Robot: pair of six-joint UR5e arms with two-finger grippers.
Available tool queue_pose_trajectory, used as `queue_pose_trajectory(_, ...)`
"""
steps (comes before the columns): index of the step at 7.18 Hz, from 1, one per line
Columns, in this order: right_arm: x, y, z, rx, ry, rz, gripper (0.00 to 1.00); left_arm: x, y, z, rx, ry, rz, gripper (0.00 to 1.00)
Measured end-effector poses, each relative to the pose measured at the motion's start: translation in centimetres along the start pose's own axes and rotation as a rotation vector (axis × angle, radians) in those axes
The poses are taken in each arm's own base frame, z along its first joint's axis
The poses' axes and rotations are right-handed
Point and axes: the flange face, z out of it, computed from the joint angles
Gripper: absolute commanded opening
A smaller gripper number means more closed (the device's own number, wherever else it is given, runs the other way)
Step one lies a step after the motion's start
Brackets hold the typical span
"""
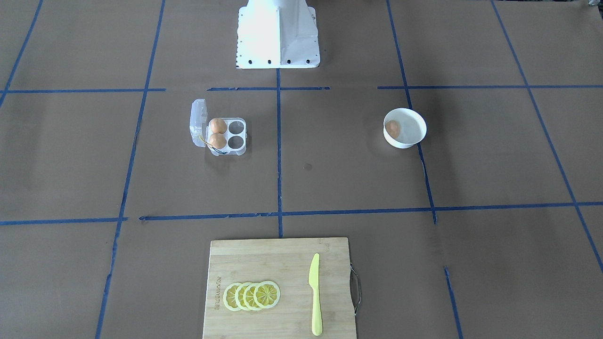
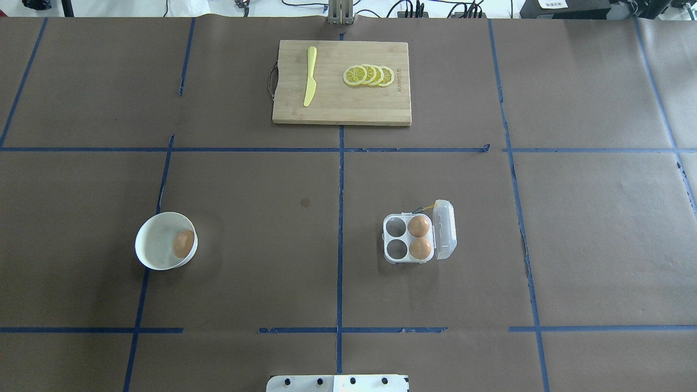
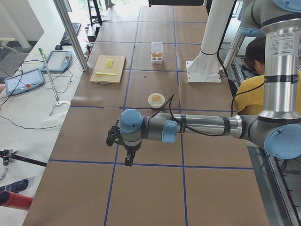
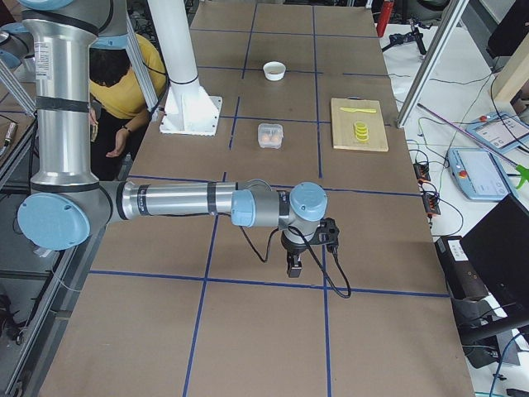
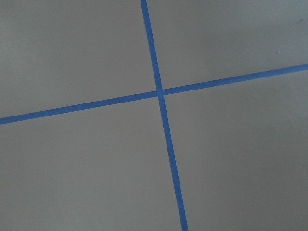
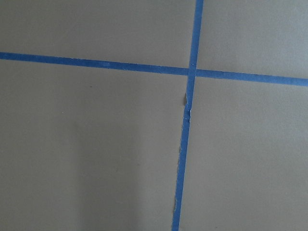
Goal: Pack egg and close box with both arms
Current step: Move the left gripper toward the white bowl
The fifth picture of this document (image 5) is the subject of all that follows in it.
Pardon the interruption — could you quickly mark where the blue tape strip lengthwise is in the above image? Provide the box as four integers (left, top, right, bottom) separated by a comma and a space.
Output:
140, 0, 189, 231

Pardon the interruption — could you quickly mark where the blue tape strip crosswise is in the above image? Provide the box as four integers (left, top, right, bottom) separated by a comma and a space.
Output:
0, 64, 308, 125

